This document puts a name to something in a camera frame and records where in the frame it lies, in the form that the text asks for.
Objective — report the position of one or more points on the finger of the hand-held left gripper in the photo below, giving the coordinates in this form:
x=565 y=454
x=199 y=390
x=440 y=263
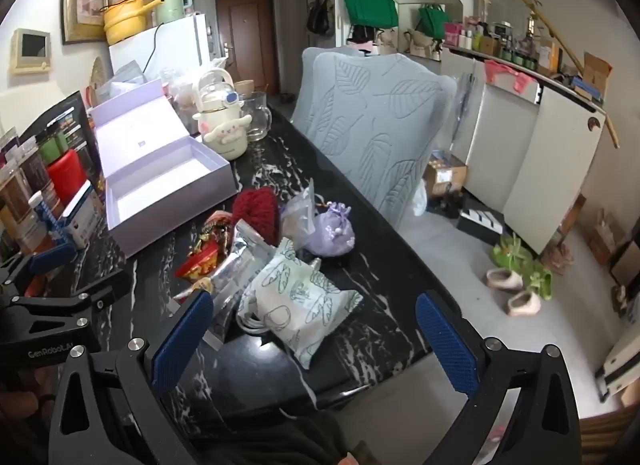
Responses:
x=110 y=285
x=47 y=256

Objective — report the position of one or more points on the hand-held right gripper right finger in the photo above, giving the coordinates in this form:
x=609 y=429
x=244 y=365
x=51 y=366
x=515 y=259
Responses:
x=447 y=345

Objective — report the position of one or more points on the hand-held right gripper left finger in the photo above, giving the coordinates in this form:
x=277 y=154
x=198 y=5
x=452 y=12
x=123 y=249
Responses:
x=182 y=340

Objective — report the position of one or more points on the red foil packet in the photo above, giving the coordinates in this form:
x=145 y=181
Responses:
x=200 y=262

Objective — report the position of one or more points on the silver foil packets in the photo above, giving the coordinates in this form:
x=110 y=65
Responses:
x=235 y=270

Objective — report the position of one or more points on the brown orange candy wrappers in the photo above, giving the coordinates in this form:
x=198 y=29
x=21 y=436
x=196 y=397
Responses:
x=217 y=230

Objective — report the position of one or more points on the leaf print fabric pouch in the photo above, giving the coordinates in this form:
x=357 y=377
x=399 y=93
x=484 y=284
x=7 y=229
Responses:
x=300 y=305

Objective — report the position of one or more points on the lavender gift box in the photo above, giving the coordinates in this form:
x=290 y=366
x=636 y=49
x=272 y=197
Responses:
x=165 y=170

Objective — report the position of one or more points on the dark red knitted scrunchie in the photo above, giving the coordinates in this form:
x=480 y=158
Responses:
x=257 y=215

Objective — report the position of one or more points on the clear zip bag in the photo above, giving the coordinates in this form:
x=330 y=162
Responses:
x=297 y=217

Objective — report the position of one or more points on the person's left hand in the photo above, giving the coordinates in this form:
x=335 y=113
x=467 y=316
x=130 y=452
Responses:
x=20 y=402

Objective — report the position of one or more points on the short clear jar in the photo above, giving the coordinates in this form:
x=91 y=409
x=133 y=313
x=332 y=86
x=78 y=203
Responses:
x=17 y=215

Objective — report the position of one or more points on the blue white medicine box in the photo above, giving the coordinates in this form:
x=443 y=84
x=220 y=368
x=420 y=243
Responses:
x=82 y=217

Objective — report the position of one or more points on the red bottle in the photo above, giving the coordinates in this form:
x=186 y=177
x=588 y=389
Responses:
x=70 y=177

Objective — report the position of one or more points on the beige slipper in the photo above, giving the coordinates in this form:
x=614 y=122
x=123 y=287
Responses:
x=525 y=304
x=505 y=280

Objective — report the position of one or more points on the green jar with black lid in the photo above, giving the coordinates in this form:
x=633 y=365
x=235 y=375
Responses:
x=52 y=150

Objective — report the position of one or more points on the green slipper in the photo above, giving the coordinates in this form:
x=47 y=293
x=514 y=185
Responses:
x=540 y=285
x=510 y=252

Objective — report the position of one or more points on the black white shoe box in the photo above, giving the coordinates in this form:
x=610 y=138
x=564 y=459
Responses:
x=480 y=222

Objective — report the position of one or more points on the black printed bag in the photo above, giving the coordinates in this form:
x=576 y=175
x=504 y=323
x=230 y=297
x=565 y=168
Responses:
x=65 y=115

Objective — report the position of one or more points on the person's dark clothing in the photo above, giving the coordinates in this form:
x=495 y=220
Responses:
x=290 y=440

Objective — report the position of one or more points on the cardboard floor box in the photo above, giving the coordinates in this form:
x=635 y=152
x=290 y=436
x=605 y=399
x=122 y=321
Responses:
x=445 y=175

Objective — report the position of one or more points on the cream cartoon water bottle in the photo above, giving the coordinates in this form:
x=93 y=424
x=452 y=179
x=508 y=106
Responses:
x=222 y=135

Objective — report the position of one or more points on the woven straw mat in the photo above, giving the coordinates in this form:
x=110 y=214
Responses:
x=98 y=75

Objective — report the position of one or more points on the grey plastic parcel bag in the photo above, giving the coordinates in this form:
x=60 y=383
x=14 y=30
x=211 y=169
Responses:
x=122 y=80

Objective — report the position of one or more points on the white cabinet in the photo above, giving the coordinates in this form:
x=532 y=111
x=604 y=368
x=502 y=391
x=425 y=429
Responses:
x=550 y=160

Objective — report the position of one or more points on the clear plastic food bag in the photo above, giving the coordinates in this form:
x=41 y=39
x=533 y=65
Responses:
x=185 y=85

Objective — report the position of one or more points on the grey leaf pattern chair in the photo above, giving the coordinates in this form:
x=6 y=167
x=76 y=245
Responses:
x=312 y=65
x=370 y=135

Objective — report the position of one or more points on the glass mug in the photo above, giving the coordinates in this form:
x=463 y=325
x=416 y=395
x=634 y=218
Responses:
x=257 y=115

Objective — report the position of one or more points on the beige cup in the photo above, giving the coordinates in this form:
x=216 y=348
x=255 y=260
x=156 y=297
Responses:
x=244 y=86

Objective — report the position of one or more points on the white fridge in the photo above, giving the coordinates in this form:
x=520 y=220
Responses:
x=175 y=45

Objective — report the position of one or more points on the yellow pot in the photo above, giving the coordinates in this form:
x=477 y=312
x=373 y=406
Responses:
x=125 y=20

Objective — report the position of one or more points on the green electric kettle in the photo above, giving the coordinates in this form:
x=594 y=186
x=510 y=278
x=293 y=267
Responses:
x=172 y=0

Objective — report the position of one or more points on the brown door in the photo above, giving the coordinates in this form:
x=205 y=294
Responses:
x=250 y=35

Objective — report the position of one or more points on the row of bottles and jars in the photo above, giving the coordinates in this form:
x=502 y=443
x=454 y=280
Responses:
x=500 y=42

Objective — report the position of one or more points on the open cardboard counter box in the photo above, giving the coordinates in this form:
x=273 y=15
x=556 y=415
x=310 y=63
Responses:
x=595 y=75

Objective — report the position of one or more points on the green tote bag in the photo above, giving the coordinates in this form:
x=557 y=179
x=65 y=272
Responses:
x=370 y=10
x=434 y=22

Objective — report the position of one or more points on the bamboo stick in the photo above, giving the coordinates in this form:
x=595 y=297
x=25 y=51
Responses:
x=560 y=35

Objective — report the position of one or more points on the dark hanging handbag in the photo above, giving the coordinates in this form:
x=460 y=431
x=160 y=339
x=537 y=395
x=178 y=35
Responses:
x=320 y=15

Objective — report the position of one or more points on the cream wall intercom panel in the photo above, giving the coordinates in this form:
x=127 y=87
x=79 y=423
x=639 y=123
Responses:
x=32 y=47

